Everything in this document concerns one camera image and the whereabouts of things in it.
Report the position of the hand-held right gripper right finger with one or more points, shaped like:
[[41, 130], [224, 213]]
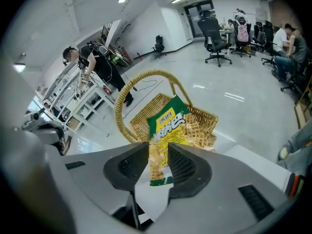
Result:
[[187, 167]]

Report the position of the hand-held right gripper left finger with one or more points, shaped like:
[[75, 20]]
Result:
[[126, 166]]

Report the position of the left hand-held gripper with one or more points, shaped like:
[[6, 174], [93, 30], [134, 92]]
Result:
[[48, 131]]

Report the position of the green yellow snack packet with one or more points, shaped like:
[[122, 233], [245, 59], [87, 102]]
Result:
[[168, 128]]

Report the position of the woven wicker basket container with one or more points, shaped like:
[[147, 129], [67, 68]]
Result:
[[200, 121]]

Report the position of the white shelving unit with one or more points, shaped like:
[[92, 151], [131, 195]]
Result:
[[80, 99]]

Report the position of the red fire extinguisher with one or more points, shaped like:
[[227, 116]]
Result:
[[107, 90]]

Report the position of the leaning wooden boards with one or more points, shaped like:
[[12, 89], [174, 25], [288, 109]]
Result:
[[120, 53]]

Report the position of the orange black object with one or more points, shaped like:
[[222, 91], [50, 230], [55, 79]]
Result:
[[295, 185]]

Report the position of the person's leg in jeans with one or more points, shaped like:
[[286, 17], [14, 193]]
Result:
[[298, 142]]

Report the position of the small black office chair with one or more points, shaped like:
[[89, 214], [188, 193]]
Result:
[[159, 45]]

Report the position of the black chair with backpack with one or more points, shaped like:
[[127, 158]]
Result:
[[241, 45]]

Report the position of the large black office chair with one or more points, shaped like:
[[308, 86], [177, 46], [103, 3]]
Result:
[[212, 34]]

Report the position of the pink backpack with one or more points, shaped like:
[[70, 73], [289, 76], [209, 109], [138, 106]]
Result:
[[242, 33]]

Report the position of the black glass door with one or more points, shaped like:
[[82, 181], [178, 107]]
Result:
[[198, 18]]

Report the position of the wooden frame furniture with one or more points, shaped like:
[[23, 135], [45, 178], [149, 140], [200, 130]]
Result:
[[303, 106]]

